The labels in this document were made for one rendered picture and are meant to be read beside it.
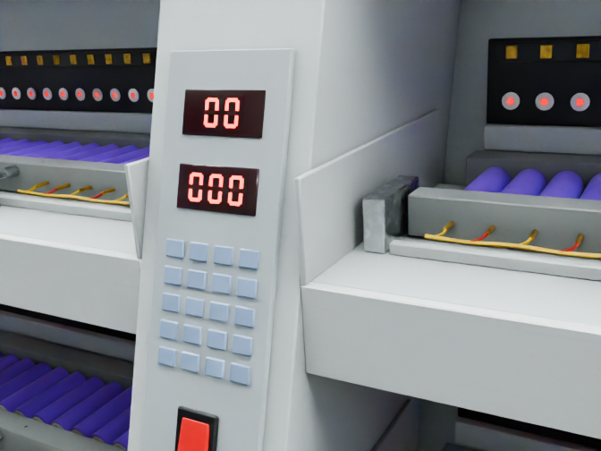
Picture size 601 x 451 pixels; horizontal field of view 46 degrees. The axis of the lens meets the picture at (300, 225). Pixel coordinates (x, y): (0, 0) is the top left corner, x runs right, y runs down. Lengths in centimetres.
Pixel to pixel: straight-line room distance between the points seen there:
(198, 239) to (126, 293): 6
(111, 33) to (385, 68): 35
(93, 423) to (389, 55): 34
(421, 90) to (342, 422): 20
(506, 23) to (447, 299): 25
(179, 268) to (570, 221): 19
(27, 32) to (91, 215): 34
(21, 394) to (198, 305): 30
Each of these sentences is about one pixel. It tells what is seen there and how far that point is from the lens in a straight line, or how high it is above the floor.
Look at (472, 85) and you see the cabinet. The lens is 51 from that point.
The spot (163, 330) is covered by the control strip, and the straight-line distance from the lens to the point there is 36.
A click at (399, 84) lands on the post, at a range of 41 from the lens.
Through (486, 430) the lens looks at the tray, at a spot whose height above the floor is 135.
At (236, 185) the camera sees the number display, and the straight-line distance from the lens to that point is 33.
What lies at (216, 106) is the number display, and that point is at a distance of 34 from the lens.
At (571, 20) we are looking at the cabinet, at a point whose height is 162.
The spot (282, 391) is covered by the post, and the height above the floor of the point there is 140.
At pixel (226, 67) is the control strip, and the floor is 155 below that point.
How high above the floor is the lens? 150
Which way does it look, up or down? 3 degrees down
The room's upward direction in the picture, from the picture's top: 5 degrees clockwise
